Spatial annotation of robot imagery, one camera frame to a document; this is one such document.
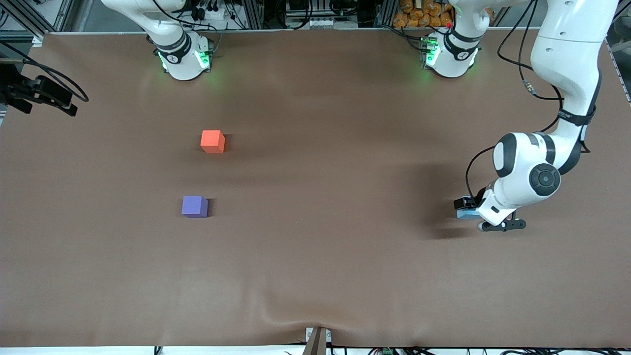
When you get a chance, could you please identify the orange foam block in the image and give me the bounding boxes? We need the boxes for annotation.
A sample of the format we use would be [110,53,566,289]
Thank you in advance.
[200,130,226,154]

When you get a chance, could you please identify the purple foam block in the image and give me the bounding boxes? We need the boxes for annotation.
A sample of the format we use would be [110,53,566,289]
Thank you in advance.
[181,195,209,218]

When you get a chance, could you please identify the brown table mat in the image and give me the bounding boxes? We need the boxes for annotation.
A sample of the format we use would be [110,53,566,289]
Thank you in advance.
[0,27,631,349]

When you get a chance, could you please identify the white power strip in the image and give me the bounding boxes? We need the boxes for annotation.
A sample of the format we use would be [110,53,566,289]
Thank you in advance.
[193,0,232,21]

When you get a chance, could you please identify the orange snack bags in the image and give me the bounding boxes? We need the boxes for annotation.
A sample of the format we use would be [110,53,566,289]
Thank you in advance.
[393,0,454,28]

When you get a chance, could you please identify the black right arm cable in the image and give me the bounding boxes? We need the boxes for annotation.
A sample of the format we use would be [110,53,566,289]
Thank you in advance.
[0,41,90,104]

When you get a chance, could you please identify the metal mat bracket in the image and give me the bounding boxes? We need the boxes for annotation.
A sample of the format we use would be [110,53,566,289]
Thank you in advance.
[305,326,332,355]

